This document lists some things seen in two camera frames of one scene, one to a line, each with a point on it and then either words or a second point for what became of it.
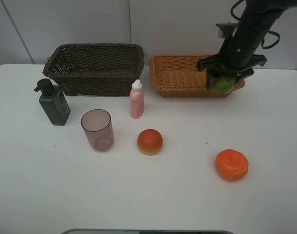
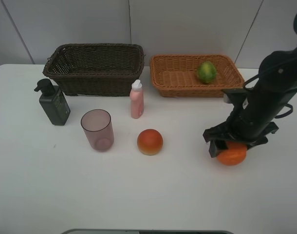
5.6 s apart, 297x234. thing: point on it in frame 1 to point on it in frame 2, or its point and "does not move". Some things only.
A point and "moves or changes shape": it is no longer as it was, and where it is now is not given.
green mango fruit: [225, 85] moves or changes shape
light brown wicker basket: [177, 75] does not move
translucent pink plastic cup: [97, 124] does not move
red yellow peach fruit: [150, 142] does not move
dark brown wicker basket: [95, 69] does not move
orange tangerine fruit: [231, 165] moves or changes shape
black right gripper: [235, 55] to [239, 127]
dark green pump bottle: [53, 102] does not move
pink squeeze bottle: [137, 99] does not move
